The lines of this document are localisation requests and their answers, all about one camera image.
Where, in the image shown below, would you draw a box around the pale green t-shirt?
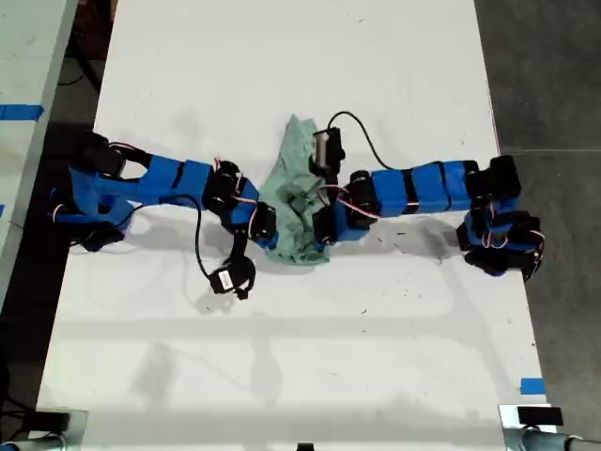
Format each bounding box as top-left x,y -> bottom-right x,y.
259,112 -> 337,270

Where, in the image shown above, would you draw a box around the short blue tape strip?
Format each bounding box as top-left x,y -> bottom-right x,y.
519,377 -> 547,397

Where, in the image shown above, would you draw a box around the long blue tape strip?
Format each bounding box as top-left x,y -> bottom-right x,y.
0,103 -> 45,123

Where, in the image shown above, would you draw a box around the white side table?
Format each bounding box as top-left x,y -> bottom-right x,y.
0,0 -> 80,306

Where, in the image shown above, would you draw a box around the small black box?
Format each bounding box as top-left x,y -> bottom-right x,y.
33,411 -> 71,431
516,406 -> 564,427

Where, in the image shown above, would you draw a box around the black camera stalk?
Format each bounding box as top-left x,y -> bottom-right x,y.
228,228 -> 249,260
309,162 -> 343,189

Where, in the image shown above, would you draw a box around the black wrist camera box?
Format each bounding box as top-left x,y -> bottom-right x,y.
208,256 -> 257,301
309,127 -> 347,173

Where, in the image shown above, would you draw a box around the black camera cable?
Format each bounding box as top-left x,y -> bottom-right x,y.
193,205 -> 222,283
328,110 -> 403,171

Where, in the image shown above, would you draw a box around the black floor cables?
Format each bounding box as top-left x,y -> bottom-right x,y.
58,18 -> 104,95

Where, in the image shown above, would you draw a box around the metal table bracket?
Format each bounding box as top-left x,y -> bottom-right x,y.
25,409 -> 90,451
498,403 -> 567,451

